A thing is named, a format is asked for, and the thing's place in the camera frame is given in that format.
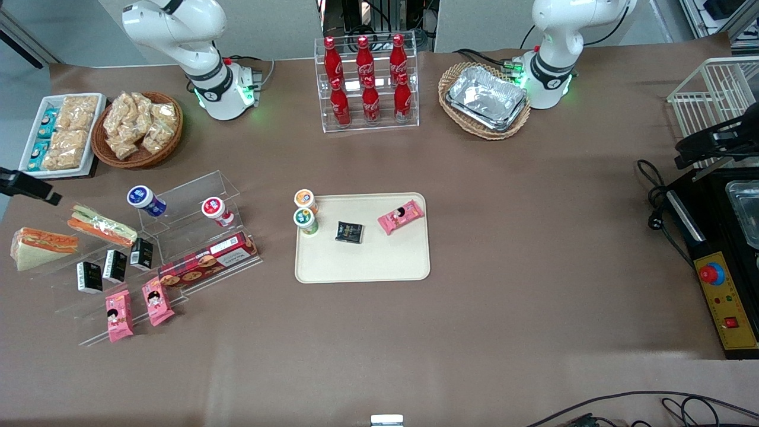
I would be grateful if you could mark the red cola bottle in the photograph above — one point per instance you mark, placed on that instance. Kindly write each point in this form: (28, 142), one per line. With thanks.
(398, 56)
(403, 102)
(332, 59)
(364, 59)
(371, 105)
(340, 107)

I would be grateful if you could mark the light wicker basket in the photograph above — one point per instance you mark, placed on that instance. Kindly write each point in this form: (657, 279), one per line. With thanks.
(453, 112)

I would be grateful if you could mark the blue snack packet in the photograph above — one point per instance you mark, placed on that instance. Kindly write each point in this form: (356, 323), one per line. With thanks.
(47, 123)
(38, 155)

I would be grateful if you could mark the red lid cup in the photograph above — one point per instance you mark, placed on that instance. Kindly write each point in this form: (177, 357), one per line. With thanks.
(214, 209)

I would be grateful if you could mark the small black snack packet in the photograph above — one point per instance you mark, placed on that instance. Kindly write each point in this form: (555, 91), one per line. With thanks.
(349, 232)

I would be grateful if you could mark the brown table mat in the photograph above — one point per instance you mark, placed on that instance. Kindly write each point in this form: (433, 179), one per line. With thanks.
(504, 326)

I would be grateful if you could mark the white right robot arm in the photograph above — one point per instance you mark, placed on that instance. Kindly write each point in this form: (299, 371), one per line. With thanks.
(178, 29)

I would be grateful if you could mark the orange lid cup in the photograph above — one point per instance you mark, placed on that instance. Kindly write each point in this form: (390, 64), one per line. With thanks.
(305, 198)

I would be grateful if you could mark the black metal stand leg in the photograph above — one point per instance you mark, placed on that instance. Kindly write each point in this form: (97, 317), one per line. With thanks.
(24, 38)

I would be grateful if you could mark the triangular sandwich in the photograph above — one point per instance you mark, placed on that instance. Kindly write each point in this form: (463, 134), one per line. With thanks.
(41, 248)

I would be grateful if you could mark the red rocker switch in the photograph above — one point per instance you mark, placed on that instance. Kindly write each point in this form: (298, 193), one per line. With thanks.
(731, 322)

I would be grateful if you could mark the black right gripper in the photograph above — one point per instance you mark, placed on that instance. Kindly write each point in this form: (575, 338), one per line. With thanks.
(18, 184)

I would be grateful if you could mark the small white bracket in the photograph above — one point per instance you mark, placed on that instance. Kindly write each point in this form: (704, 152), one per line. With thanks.
(386, 421)

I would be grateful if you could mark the dark wicker basket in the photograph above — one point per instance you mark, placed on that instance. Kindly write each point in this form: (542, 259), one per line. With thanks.
(139, 160)

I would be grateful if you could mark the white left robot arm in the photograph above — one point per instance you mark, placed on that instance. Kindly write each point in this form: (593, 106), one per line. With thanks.
(554, 35)

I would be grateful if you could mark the black background equipment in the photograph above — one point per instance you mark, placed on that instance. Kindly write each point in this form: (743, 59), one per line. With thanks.
(379, 15)

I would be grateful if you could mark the blue lid cup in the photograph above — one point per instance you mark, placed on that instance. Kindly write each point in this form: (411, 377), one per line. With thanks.
(145, 200)

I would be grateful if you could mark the small black carton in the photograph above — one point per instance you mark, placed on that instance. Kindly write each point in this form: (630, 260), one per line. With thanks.
(142, 254)
(115, 266)
(89, 277)

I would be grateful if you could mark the small clear acrylic stand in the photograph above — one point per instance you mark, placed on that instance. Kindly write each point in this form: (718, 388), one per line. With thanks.
(190, 201)

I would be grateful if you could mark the black sealing machine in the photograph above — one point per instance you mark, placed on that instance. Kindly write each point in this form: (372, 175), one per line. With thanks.
(711, 237)

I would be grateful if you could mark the stacked foil trays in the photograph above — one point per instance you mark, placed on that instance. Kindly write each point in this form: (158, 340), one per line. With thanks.
(486, 98)

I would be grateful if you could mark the red cookie box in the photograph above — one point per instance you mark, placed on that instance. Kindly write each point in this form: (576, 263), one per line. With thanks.
(207, 261)

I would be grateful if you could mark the clear cracker bag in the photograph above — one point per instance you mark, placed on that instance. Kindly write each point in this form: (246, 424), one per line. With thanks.
(77, 111)
(65, 149)

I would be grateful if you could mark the red emergency stop button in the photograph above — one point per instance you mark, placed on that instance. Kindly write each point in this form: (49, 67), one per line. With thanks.
(710, 274)

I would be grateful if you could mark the cream plastic tray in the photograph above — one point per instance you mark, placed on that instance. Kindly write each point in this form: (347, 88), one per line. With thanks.
(367, 261)

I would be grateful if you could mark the large clear acrylic stand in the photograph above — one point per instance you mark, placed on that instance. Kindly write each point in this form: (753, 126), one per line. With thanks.
(65, 296)

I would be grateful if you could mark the green lid cup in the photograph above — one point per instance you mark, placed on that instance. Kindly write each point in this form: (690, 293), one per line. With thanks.
(305, 219)

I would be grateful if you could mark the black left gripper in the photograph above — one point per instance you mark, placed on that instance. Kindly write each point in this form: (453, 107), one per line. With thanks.
(730, 137)

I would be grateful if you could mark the long wrapped sandwich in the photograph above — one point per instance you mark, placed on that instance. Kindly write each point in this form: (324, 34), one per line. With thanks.
(101, 225)

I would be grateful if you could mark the white rectangular dish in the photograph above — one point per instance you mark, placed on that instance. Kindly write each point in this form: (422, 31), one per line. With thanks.
(29, 160)

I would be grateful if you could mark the steel food container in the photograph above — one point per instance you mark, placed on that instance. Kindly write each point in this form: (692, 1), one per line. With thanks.
(746, 213)

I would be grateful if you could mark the clear acrylic bottle rack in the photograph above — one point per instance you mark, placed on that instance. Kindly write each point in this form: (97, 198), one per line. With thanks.
(382, 127)

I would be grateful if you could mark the clear puffed snack bag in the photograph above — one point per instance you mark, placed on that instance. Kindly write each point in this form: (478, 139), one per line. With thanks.
(135, 105)
(117, 121)
(123, 147)
(157, 136)
(164, 112)

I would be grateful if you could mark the pink snack packet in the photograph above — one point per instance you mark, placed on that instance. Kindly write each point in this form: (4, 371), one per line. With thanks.
(119, 316)
(401, 217)
(157, 301)

